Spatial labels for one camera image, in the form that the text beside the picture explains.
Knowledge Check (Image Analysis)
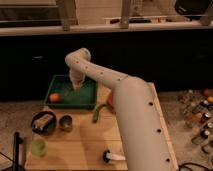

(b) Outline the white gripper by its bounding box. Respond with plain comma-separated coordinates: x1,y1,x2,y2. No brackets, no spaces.
69,69,85,90

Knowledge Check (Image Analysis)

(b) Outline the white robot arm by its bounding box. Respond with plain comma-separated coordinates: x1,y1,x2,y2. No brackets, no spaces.
65,48,177,171

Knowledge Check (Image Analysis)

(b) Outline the green plastic tray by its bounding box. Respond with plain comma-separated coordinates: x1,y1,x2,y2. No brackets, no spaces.
44,75,98,109

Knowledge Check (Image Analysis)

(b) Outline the orange fruit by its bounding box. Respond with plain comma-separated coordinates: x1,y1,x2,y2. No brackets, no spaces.
49,93,61,103

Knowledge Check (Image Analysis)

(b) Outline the red bowl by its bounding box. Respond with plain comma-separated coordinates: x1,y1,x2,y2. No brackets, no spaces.
107,91,114,110

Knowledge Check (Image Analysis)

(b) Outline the green chili pepper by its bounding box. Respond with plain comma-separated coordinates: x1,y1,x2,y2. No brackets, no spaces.
92,104,109,123

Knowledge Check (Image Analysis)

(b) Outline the small metal cup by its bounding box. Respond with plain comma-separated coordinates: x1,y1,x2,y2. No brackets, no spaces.
59,115,72,132

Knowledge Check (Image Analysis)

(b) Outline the black bowl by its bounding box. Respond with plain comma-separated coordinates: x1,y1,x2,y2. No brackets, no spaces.
30,111,56,136

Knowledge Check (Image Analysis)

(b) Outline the wrapped snack bar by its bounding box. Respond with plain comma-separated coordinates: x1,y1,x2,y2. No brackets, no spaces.
33,114,53,130

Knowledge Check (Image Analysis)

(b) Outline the wooden table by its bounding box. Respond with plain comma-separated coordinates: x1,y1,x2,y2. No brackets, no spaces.
25,83,178,171

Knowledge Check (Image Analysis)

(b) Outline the green plastic cup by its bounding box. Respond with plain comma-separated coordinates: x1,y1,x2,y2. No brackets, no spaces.
30,139,47,157

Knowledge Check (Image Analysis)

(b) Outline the white dish brush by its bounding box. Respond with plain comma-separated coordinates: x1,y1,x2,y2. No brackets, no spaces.
102,150,126,163

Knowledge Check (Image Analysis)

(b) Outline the black stand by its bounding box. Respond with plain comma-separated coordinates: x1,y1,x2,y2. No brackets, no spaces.
0,132,25,171

